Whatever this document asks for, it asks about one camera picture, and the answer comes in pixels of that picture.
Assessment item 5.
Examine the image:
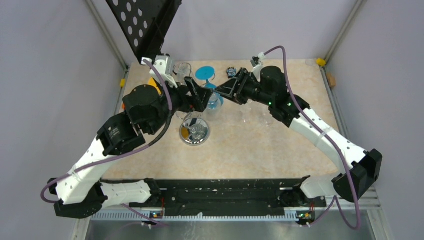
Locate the black perforated music stand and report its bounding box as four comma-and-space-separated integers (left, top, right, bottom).
106, 0, 182, 63

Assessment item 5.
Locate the yellow corner clamp right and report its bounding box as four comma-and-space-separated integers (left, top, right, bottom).
315, 58, 327, 67

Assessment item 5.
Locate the clear patterned short glass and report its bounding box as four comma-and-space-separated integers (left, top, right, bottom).
204, 94, 222, 121

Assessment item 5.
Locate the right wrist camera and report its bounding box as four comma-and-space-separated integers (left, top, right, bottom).
250, 52, 266, 82

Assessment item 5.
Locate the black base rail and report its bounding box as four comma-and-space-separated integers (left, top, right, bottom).
129, 178, 327, 217

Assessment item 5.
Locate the clear patterned glass at back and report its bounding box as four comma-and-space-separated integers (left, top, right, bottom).
174, 62, 192, 85

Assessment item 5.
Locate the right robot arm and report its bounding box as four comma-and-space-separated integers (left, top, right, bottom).
214, 66, 383, 206

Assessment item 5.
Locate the chrome wine glass rack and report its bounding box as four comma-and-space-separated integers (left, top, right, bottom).
173, 62, 217, 147

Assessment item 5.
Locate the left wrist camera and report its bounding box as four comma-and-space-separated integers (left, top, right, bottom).
140, 55, 178, 88

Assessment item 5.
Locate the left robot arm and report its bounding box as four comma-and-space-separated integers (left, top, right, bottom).
48, 77, 213, 219

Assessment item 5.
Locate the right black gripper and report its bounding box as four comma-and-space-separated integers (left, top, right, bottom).
214, 68, 273, 107

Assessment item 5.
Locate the yellow wine glass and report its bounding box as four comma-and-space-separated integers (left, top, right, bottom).
147, 77, 162, 96

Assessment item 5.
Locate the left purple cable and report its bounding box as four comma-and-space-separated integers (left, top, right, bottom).
40, 58, 174, 228

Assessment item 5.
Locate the purple cable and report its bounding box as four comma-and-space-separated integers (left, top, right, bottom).
263, 45, 363, 231
40, 58, 174, 228

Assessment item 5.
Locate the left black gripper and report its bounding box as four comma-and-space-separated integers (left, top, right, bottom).
146, 76, 214, 136

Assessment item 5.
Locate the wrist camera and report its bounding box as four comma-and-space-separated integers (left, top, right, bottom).
250, 52, 266, 82
140, 55, 178, 88

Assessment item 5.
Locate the yellow corner clamp left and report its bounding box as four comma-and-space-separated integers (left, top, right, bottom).
119, 78, 126, 88

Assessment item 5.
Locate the blue wine glass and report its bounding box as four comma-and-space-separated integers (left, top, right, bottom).
194, 65, 224, 111

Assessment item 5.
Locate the clear smooth wine glass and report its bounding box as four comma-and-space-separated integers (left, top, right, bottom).
240, 101, 253, 124

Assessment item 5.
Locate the clear wine glass front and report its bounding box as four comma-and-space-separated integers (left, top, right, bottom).
259, 107, 274, 127

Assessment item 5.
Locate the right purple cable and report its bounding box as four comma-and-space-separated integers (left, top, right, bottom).
263, 45, 363, 231

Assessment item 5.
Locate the small black blue toy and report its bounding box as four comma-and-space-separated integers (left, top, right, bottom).
226, 67, 237, 79

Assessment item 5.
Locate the yellow corner clamp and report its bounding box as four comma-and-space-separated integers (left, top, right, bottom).
315, 58, 327, 67
119, 78, 126, 88

